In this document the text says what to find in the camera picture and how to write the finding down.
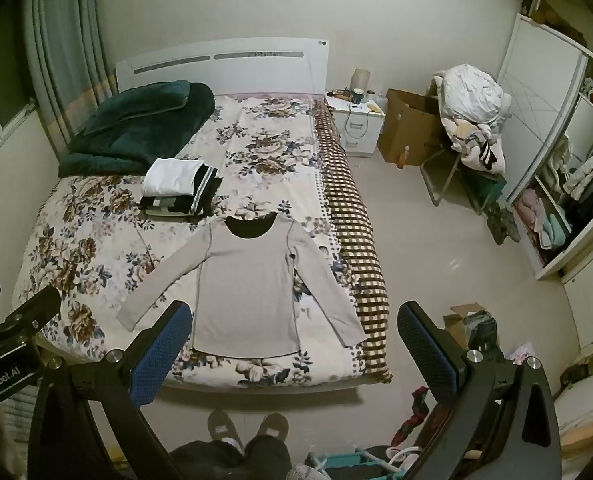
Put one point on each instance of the teal plastic basket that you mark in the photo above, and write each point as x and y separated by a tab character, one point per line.
351	462

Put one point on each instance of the red cloth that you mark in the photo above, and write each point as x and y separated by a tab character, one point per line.
419	415

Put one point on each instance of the large cardboard box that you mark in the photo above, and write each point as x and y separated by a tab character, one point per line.
406	125

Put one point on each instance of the grey curtain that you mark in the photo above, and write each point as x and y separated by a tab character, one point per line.
64	50

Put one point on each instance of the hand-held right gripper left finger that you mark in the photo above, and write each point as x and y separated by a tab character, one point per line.
160	356

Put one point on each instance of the brown checkered bedsheet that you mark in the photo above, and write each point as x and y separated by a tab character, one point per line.
349	200

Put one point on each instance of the floral bedsheet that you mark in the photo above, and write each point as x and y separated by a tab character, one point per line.
266	150

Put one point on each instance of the dark mug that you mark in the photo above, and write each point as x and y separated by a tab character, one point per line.
358	97

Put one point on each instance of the white crumpled duvet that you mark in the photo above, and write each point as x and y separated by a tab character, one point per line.
474	95

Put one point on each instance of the pink packet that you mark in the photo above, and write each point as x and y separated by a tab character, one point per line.
523	352

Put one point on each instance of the grey long-sleeve shirt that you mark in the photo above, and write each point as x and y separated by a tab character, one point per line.
246	285

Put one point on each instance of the beige table lamp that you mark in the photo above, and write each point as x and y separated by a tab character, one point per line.
361	79

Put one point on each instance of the stack of folded clothes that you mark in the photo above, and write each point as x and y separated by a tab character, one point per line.
176	187

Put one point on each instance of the white wardrobe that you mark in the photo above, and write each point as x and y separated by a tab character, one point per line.
531	90

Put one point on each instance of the folding chair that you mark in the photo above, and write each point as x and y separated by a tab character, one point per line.
469	182

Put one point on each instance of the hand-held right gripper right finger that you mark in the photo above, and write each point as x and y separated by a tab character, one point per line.
427	355

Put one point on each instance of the white nightstand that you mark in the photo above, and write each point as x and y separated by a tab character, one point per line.
359	127

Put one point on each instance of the brown slipper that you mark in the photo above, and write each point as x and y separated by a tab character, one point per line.
224	427
272	429

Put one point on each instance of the pile of clothes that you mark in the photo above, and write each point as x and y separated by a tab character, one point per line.
476	147

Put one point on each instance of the dark green blanket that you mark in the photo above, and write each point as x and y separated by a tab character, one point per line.
136	125

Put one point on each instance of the brown bottle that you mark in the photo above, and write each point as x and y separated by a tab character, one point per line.
404	157

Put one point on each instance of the person's legs in dark pants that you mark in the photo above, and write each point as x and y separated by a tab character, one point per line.
236	462

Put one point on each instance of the pink folded clothes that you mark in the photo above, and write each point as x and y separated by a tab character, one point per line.
536	212

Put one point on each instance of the small open cardboard box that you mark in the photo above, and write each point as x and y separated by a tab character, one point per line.
459	325

